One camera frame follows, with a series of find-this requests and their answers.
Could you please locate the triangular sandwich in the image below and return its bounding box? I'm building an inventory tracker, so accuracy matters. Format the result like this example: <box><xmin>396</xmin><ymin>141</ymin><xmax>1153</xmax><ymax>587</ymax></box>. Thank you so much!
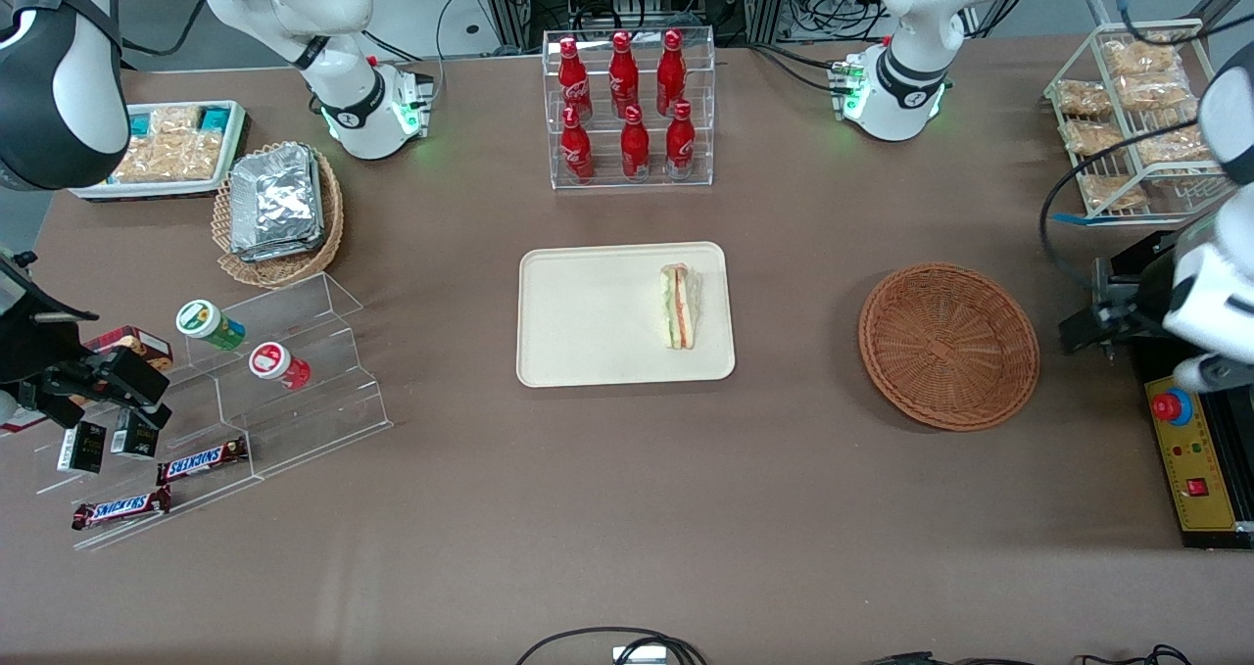
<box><xmin>656</xmin><ymin>263</ymin><xmax>704</xmax><ymax>351</ymax></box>

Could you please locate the dark brown wicker basket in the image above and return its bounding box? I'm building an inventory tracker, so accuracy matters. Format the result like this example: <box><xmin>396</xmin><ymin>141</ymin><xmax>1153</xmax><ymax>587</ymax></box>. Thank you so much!
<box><xmin>858</xmin><ymin>261</ymin><xmax>1041</xmax><ymax>433</ymax></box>

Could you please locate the light wicker basket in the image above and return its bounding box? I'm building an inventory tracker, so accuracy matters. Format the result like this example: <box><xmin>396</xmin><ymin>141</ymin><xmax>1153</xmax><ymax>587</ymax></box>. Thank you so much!
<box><xmin>213</xmin><ymin>141</ymin><xmax>346</xmax><ymax>289</ymax></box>

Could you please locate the beige rectangular tray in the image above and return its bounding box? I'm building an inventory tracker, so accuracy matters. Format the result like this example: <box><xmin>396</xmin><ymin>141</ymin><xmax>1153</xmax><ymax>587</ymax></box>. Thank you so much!
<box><xmin>517</xmin><ymin>242</ymin><xmax>736</xmax><ymax>389</ymax></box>

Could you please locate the small black box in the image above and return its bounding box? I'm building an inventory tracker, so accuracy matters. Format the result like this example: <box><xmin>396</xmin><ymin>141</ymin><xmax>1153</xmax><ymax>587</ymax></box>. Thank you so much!
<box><xmin>56</xmin><ymin>422</ymin><xmax>107</xmax><ymax>475</ymax></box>
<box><xmin>110</xmin><ymin>412</ymin><xmax>161</xmax><ymax>460</ymax></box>

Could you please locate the dark red chocolate box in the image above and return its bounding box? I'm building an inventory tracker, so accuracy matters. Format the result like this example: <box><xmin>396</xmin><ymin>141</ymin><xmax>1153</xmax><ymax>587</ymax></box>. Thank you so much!
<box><xmin>83</xmin><ymin>325</ymin><xmax>174</xmax><ymax>372</ymax></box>

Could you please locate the snickers chocolate bar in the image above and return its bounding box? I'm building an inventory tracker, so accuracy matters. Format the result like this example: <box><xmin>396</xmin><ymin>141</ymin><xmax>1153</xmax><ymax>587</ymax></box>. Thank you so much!
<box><xmin>157</xmin><ymin>437</ymin><xmax>249</xmax><ymax>487</ymax></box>
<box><xmin>71</xmin><ymin>487</ymin><xmax>173</xmax><ymax>532</ymax></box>

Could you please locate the green jar white lid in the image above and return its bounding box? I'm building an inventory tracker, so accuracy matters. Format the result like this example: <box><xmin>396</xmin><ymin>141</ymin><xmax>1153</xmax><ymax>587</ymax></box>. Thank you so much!
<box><xmin>175</xmin><ymin>299</ymin><xmax>248</xmax><ymax>353</ymax></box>

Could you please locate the bagged cracker packet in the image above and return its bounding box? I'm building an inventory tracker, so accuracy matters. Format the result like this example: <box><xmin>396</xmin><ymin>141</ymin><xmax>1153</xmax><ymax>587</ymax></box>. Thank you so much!
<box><xmin>1056</xmin><ymin>79</ymin><xmax>1113</xmax><ymax>118</ymax></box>
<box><xmin>1132</xmin><ymin>121</ymin><xmax>1221</xmax><ymax>168</ymax></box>
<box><xmin>1081</xmin><ymin>173</ymin><xmax>1147</xmax><ymax>211</ymax></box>
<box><xmin>1117</xmin><ymin>71</ymin><xmax>1201</xmax><ymax>111</ymax></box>
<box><xmin>1102</xmin><ymin>33</ymin><xmax>1182</xmax><ymax>76</ymax></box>
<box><xmin>1061</xmin><ymin>119</ymin><xmax>1133</xmax><ymax>157</ymax></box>

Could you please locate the red emergency stop button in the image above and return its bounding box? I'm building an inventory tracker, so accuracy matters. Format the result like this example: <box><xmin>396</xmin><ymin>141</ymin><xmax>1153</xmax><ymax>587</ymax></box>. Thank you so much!
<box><xmin>1151</xmin><ymin>388</ymin><xmax>1194</xmax><ymax>427</ymax></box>

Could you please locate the red jar white lid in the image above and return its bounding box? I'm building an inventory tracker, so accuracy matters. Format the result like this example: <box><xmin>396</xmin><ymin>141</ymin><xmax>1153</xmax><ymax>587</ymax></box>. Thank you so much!
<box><xmin>247</xmin><ymin>342</ymin><xmax>313</xmax><ymax>392</ymax></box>

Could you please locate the clear acrylic step display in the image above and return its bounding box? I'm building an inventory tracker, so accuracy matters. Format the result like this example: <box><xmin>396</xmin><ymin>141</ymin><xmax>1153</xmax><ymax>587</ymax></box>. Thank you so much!
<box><xmin>34</xmin><ymin>271</ymin><xmax>393</xmax><ymax>551</ymax></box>

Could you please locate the yellow control panel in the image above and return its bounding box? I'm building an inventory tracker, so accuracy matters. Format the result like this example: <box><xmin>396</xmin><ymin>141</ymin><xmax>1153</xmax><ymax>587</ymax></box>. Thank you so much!
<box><xmin>1144</xmin><ymin>376</ymin><xmax>1238</xmax><ymax>532</ymax></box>

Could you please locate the white plastic bin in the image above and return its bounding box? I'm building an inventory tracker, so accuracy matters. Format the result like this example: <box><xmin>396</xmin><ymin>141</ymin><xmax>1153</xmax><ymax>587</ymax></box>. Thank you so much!
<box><xmin>69</xmin><ymin>100</ymin><xmax>248</xmax><ymax>201</ymax></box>

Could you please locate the beige snack packet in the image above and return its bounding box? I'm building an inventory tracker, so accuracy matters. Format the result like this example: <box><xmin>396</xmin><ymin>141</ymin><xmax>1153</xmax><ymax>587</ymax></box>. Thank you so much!
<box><xmin>113</xmin><ymin>134</ymin><xmax>224</xmax><ymax>184</ymax></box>
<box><xmin>147</xmin><ymin>105</ymin><xmax>202</xmax><ymax>137</ymax></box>

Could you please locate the aluminium foil container stack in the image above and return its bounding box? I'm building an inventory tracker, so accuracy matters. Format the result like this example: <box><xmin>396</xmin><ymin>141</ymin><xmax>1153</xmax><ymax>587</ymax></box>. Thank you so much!
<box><xmin>230</xmin><ymin>143</ymin><xmax>326</xmax><ymax>262</ymax></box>

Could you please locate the black machine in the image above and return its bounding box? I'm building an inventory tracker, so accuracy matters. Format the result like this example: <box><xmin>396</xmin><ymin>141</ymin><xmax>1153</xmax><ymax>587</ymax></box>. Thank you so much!
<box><xmin>1094</xmin><ymin>229</ymin><xmax>1254</xmax><ymax>548</ymax></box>

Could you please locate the red cola bottle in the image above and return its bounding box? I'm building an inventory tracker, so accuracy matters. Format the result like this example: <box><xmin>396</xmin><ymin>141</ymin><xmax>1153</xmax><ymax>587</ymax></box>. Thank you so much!
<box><xmin>655</xmin><ymin>28</ymin><xmax>687</xmax><ymax>116</ymax></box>
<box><xmin>665</xmin><ymin>100</ymin><xmax>697</xmax><ymax>178</ymax></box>
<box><xmin>620</xmin><ymin>105</ymin><xmax>651</xmax><ymax>181</ymax></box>
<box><xmin>608</xmin><ymin>30</ymin><xmax>640</xmax><ymax>118</ymax></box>
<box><xmin>559</xmin><ymin>107</ymin><xmax>596</xmax><ymax>182</ymax></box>
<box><xmin>557</xmin><ymin>38</ymin><xmax>594</xmax><ymax>122</ymax></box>

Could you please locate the clear acrylic bottle rack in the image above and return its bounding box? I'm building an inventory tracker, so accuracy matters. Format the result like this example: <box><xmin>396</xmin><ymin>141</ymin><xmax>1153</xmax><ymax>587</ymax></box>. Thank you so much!
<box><xmin>544</xmin><ymin>26</ymin><xmax>716</xmax><ymax>191</ymax></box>

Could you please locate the brown table mat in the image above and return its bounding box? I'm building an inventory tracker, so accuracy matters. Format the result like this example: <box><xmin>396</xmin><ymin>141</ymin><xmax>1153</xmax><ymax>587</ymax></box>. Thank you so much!
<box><xmin>0</xmin><ymin>33</ymin><xmax>1254</xmax><ymax>665</ymax></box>

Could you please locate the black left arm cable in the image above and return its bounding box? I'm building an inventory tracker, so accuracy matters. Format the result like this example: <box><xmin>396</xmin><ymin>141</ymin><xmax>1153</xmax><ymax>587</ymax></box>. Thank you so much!
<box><xmin>1038</xmin><ymin>121</ymin><xmax>1230</xmax><ymax>299</ymax></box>

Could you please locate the white wire rack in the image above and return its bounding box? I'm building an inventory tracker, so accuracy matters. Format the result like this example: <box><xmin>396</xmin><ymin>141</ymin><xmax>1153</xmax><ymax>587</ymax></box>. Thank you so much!
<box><xmin>1043</xmin><ymin>19</ymin><xmax>1237</xmax><ymax>225</ymax></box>

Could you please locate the black looped table cable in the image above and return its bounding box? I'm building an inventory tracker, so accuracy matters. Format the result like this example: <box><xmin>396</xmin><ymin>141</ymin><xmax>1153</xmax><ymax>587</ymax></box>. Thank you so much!
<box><xmin>514</xmin><ymin>628</ymin><xmax>708</xmax><ymax>665</ymax></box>

